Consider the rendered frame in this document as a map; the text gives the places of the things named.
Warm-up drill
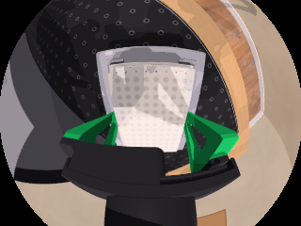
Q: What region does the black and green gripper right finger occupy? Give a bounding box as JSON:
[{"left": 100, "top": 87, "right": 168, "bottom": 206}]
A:
[{"left": 183, "top": 111, "right": 239, "bottom": 173}]

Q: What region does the grey benchtop lab instrument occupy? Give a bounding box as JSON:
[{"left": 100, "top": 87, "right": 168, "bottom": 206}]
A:
[{"left": 0, "top": 33, "right": 84, "bottom": 184}]

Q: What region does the white well plate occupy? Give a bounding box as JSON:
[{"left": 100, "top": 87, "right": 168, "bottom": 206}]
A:
[{"left": 108, "top": 62, "right": 195, "bottom": 152}]

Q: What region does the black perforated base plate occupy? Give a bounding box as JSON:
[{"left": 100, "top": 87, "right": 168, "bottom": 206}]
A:
[{"left": 24, "top": 0, "right": 239, "bottom": 134}]

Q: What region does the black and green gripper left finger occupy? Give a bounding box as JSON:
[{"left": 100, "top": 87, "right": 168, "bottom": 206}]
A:
[{"left": 63, "top": 111, "right": 118, "bottom": 145}]

